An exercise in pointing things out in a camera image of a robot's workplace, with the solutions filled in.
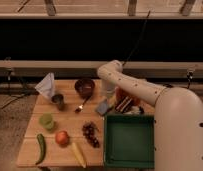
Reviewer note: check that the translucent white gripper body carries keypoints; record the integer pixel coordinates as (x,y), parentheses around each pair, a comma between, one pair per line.
(107,89)

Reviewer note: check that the blue sponge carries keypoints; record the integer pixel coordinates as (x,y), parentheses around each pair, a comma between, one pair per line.
(103,107)

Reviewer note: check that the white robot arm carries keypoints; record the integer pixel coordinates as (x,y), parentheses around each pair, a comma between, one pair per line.
(178,116)

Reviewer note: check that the small metal cup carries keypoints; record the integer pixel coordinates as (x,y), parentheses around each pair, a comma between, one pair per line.
(58,100)

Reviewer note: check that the green plastic cup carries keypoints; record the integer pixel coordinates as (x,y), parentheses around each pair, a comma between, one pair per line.
(47,122)

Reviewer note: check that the orange bowl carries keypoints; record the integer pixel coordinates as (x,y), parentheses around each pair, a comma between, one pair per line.
(121,94)

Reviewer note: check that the dark brown bowl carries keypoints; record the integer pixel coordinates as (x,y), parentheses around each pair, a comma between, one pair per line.
(84,87)

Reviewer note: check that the brown white layered cake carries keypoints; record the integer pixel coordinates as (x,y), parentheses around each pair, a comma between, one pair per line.
(120,107)

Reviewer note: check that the black white small object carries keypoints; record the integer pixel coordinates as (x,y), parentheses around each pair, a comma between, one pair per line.
(135,110)

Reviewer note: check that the metal spoon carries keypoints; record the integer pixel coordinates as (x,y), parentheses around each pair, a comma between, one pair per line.
(80,107)

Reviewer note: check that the purple grape bunch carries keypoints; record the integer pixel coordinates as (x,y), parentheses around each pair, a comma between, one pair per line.
(88,130)

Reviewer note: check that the green plastic tray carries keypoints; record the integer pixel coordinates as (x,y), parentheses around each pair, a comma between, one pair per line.
(129,141)

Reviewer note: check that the white folded cloth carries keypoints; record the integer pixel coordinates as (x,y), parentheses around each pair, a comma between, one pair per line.
(46,87)

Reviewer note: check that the red apple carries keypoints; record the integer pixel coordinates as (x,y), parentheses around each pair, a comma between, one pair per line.
(62,138)

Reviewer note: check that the yellow corn cob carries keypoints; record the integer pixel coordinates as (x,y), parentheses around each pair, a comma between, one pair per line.
(78,154)

